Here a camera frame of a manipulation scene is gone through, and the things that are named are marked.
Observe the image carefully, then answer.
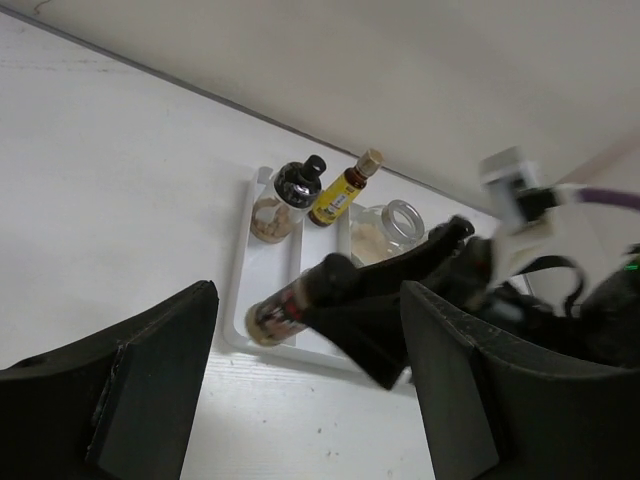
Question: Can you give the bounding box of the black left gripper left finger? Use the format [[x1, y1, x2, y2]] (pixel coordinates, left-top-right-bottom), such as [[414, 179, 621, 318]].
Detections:
[[1, 281, 219, 479]]

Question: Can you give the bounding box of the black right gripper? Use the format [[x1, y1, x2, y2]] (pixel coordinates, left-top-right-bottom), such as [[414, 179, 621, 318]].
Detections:
[[439, 237, 639, 369]]

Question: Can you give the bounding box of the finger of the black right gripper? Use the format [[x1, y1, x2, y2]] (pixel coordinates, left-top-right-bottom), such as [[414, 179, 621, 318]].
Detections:
[[304, 215, 475, 390]]

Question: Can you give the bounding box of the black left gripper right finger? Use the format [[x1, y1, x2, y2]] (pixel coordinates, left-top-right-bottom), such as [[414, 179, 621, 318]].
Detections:
[[400, 282, 639, 479]]

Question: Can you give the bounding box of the dark spice bottle front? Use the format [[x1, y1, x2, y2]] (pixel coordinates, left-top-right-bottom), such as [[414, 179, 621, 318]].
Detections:
[[244, 253, 359, 347]]

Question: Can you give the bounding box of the glass jar with metal rim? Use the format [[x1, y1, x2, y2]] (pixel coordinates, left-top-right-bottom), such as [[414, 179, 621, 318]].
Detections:
[[350, 199, 425, 267]]

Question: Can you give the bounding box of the yellow label sauce bottle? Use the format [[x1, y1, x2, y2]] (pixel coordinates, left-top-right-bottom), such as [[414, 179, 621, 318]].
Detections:
[[308, 149, 384, 227]]

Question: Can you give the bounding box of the brown granule black cap shaker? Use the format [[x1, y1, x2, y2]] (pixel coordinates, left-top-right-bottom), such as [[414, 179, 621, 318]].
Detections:
[[250, 155, 326, 244]]

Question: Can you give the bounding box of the white divided organizer tray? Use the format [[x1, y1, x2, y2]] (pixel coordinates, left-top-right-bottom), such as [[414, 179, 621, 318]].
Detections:
[[223, 164, 531, 386]]

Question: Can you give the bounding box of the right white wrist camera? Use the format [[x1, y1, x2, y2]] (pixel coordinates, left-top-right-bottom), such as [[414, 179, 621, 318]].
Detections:
[[479, 147, 631, 286]]

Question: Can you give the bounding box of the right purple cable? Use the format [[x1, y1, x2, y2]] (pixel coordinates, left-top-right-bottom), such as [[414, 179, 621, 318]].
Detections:
[[574, 185, 640, 209]]

